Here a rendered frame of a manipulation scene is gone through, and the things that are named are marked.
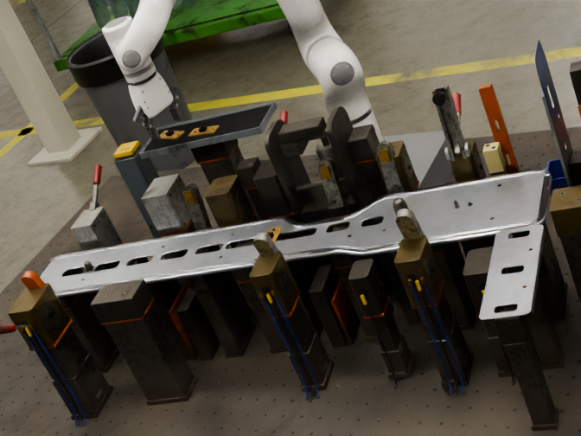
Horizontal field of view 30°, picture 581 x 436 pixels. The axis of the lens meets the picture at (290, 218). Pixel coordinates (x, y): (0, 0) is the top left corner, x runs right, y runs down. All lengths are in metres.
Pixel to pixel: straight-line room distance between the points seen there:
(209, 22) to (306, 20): 3.91
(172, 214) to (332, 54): 0.60
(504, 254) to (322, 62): 0.90
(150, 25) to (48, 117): 3.82
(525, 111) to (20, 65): 2.97
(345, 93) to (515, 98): 2.22
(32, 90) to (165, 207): 3.76
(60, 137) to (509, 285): 4.74
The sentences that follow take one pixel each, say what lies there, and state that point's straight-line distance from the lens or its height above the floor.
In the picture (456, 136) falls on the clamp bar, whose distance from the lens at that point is 2.50.
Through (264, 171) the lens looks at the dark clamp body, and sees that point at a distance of 2.73.
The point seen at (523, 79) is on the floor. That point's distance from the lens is 5.23.
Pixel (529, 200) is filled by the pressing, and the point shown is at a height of 1.00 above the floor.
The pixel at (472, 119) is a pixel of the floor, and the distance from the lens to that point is 5.02.
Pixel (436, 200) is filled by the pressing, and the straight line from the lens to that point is 2.48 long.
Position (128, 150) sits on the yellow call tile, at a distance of 3.01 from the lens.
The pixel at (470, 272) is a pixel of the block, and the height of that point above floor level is 0.98.
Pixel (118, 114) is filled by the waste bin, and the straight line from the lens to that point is 5.56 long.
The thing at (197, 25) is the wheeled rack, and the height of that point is 0.27.
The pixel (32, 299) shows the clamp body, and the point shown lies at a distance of 2.74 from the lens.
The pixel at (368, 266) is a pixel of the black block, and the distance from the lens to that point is 2.36.
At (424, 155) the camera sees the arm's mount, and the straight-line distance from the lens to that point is 3.13.
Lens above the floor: 2.23
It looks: 28 degrees down
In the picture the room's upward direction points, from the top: 24 degrees counter-clockwise
